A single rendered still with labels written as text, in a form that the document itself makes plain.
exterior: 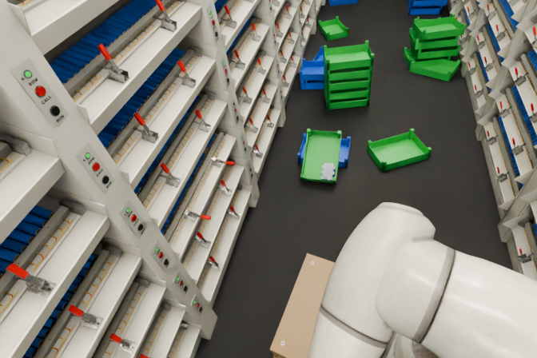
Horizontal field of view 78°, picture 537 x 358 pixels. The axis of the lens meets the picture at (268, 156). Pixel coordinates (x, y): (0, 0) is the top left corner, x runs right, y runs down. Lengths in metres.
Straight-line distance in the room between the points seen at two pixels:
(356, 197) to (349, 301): 1.46
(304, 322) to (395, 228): 0.85
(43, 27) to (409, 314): 0.72
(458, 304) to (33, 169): 0.70
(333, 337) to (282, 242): 1.29
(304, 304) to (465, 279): 0.89
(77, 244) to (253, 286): 1.01
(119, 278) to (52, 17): 0.62
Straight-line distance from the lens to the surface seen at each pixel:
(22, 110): 0.69
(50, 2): 0.80
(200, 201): 1.29
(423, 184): 2.04
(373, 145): 2.17
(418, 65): 2.97
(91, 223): 0.86
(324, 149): 2.03
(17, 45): 0.70
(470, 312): 0.47
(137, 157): 0.95
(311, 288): 1.32
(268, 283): 1.67
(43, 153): 0.76
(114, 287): 0.99
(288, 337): 1.27
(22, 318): 0.82
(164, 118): 1.05
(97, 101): 0.84
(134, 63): 0.94
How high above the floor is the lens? 1.52
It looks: 45 degrees down
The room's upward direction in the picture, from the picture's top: 11 degrees counter-clockwise
